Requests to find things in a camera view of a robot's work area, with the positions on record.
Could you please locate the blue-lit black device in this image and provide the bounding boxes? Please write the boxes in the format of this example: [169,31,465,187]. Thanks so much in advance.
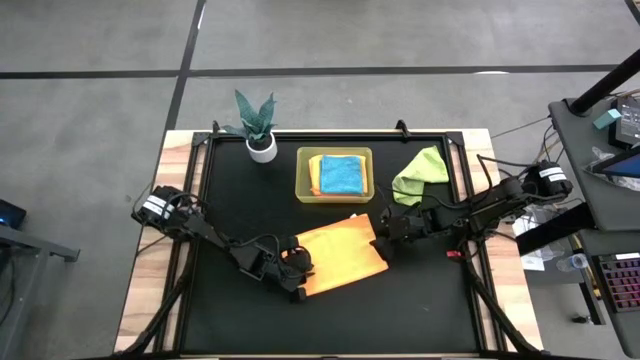
[0,198,28,230]

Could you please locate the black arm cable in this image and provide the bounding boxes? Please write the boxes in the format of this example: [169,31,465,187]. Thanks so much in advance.
[169,192,286,266]
[374,153,541,211]

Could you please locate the thin grey cable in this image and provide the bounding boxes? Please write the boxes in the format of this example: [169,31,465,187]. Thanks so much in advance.
[490,115,552,140]

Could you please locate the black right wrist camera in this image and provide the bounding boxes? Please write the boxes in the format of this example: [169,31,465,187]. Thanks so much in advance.
[380,209,407,231]

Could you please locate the black round pole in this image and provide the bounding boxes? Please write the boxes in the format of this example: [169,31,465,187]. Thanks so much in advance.
[569,48,640,117]

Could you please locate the snake plant in white pot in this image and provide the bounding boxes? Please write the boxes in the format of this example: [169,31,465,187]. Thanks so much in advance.
[222,88,279,164]

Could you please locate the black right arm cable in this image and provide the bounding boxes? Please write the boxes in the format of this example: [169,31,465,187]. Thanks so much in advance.
[374,153,541,211]

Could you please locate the white paper sheet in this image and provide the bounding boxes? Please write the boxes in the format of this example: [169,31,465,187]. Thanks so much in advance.
[519,253,547,273]

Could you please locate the black desk crossbar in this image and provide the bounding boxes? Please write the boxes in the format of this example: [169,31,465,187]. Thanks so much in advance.
[515,202,597,257]

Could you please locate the green microfiber towel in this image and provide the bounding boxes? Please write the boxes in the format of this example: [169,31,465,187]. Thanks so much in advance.
[391,145,450,207]

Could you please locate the grey desk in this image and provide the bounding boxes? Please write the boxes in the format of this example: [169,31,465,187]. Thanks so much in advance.
[577,228,640,359]
[548,97,640,232]

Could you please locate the black screen device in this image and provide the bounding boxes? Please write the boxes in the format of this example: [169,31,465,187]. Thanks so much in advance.
[608,94,640,151]

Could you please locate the clear plastic bag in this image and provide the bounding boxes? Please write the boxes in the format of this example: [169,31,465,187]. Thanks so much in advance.
[510,202,566,264]

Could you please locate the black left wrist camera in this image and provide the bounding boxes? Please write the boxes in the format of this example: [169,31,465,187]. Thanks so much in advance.
[287,245,315,271]

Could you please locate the black metal table frame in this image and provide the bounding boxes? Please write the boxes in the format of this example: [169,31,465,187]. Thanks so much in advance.
[113,118,546,360]

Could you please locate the grey cart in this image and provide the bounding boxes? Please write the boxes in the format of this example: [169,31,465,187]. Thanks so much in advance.
[0,222,81,360]

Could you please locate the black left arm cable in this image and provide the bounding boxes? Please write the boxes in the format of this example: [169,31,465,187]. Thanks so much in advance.
[169,192,286,266]

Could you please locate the yellow translucent plastic bin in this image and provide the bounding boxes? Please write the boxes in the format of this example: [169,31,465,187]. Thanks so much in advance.
[293,144,374,204]

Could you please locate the tablet with blue screen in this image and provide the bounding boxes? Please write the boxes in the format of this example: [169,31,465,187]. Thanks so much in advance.
[591,147,640,180]

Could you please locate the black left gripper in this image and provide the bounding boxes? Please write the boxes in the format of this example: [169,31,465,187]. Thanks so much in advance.
[267,234,316,304]

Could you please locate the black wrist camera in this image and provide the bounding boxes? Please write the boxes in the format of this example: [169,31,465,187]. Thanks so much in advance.
[287,245,315,271]
[380,209,407,231]

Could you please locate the clear plastic bottle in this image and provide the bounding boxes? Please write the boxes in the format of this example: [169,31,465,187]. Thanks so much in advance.
[556,252,592,274]

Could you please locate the backlit keyboard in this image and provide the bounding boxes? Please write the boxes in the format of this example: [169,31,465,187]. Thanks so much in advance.
[597,252,640,315]

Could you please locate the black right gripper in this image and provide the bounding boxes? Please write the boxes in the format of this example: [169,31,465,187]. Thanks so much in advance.
[369,205,426,264]

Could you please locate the blue microfiber towel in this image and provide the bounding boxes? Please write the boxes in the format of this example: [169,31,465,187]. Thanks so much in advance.
[319,155,365,196]

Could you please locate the orange microfiber towel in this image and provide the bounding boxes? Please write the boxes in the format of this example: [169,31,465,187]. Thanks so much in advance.
[307,153,369,197]
[281,213,390,298]

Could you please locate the small teal box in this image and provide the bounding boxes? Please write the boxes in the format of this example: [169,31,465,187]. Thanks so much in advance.
[593,108,623,131]

